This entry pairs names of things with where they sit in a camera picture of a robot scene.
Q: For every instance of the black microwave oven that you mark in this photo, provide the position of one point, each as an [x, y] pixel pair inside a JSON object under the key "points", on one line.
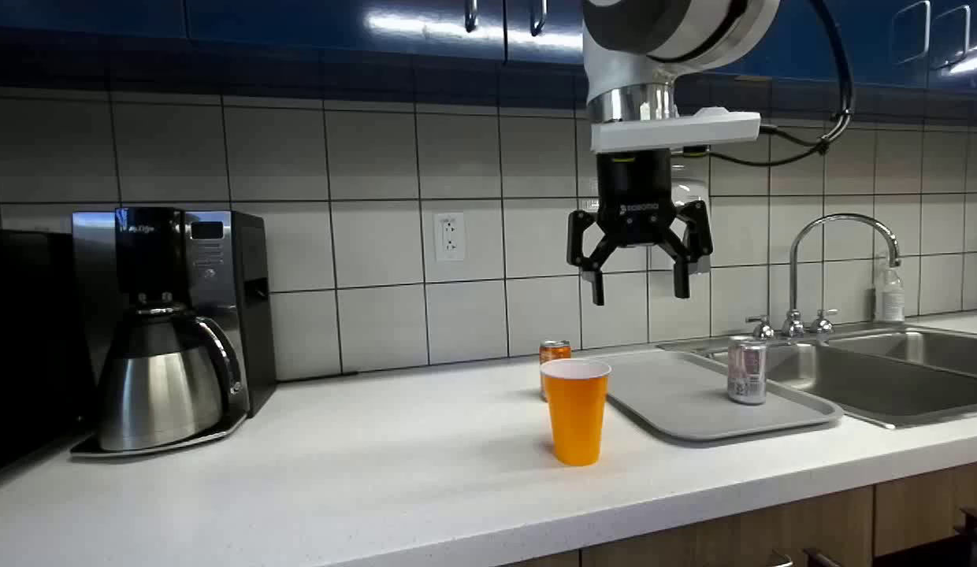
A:
{"points": [[32, 347]]}

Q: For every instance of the stainless steel sink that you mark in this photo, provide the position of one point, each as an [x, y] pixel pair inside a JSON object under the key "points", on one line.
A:
{"points": [[901, 382]]}

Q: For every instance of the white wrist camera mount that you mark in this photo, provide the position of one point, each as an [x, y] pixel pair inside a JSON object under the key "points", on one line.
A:
{"points": [[665, 130]]}

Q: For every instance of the black steel coffee maker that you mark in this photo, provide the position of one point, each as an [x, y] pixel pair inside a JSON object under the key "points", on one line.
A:
{"points": [[223, 270]]}

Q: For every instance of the stainless steel coffee carafe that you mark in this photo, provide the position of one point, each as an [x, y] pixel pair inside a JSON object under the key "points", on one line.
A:
{"points": [[158, 388]]}

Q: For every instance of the grey plastic tray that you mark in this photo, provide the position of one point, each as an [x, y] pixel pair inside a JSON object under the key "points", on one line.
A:
{"points": [[678, 405]]}

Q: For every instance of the wooden base cabinets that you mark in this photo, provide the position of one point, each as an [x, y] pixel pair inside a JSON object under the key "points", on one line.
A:
{"points": [[782, 530]]}

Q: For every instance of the silver soda can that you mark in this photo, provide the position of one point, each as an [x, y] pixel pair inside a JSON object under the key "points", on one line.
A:
{"points": [[748, 372]]}

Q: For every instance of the orange plastic cup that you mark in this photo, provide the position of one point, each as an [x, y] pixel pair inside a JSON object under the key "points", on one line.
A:
{"points": [[578, 412]]}

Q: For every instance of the white wall outlet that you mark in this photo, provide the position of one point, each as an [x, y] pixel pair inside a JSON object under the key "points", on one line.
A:
{"points": [[448, 238]]}

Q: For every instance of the chrome gooseneck faucet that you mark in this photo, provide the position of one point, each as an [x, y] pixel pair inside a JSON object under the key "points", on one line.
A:
{"points": [[797, 270]]}

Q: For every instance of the glossy blue wall cabinets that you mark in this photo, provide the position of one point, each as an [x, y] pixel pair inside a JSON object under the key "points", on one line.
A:
{"points": [[248, 35]]}

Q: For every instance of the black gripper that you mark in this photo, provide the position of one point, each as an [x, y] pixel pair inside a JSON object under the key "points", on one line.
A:
{"points": [[635, 193]]}

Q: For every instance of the clear soap bottle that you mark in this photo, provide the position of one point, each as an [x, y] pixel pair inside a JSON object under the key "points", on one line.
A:
{"points": [[889, 301]]}

